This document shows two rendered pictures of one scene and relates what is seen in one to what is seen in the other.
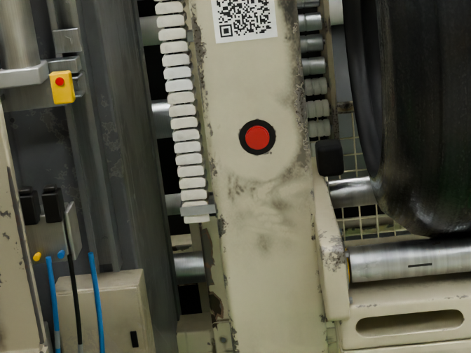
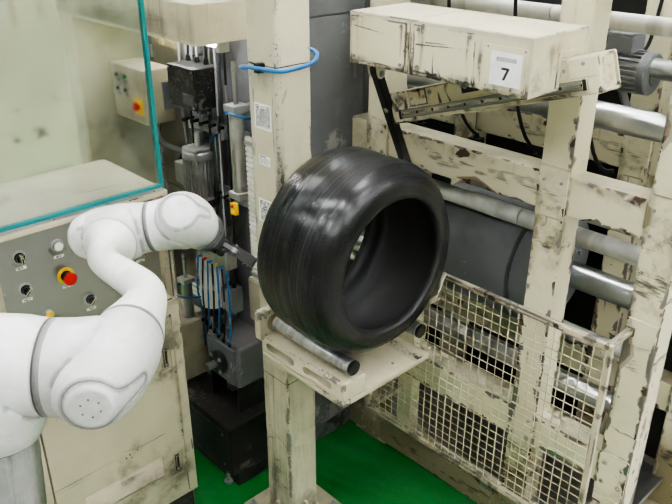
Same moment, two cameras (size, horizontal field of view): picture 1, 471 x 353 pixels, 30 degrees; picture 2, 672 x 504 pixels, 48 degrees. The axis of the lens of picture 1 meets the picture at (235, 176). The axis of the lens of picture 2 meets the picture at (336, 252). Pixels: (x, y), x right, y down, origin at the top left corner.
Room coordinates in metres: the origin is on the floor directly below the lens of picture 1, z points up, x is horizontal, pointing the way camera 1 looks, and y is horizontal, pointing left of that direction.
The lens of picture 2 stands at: (-0.28, -1.62, 2.09)
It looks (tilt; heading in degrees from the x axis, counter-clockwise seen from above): 26 degrees down; 44
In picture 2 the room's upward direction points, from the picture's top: straight up
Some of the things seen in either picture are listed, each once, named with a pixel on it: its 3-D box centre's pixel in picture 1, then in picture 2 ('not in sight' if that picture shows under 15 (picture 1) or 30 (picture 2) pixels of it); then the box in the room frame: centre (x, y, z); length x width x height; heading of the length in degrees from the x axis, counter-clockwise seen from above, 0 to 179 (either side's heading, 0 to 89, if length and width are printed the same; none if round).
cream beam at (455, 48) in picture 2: not in sight; (459, 46); (1.43, -0.43, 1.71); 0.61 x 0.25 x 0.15; 87
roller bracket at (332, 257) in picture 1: (324, 227); (307, 304); (1.15, -0.11, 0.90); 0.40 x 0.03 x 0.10; 177
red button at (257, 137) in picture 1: (257, 136); not in sight; (1.07, -0.03, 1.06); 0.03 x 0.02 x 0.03; 87
